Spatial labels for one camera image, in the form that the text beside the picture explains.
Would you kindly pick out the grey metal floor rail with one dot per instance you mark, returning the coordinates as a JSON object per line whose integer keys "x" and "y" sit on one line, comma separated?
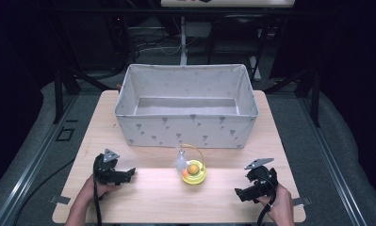
{"x": 330, "y": 163}
{"x": 31, "y": 166}

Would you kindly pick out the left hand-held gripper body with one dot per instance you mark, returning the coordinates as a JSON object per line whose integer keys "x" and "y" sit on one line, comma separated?
{"x": 105, "y": 169}

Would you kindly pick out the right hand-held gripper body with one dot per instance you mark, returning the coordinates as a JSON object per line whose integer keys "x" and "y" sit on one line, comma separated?
{"x": 262, "y": 180}

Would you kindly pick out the white metal stand post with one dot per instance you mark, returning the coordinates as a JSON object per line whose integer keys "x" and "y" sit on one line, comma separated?
{"x": 183, "y": 40}

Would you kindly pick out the white printed fabric storage box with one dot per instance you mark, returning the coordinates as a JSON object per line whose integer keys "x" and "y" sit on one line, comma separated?
{"x": 188, "y": 130}

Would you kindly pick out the person's right hand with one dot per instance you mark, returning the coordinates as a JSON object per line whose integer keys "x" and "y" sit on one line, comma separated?
{"x": 281, "y": 204}

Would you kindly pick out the person's left hand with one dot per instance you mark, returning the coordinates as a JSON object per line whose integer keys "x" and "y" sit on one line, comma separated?
{"x": 96, "y": 190}

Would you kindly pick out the light background table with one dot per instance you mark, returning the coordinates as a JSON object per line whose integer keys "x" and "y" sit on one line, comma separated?
{"x": 228, "y": 3}

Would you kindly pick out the black horizontal metal bar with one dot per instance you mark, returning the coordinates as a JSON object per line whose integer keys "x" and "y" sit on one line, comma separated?
{"x": 144, "y": 12}

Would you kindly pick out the yellow cat toy with ball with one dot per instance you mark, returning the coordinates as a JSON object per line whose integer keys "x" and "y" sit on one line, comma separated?
{"x": 193, "y": 175}

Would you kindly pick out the black metal stand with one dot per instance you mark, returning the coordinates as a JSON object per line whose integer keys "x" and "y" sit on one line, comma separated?
{"x": 58, "y": 94}
{"x": 314, "y": 94}

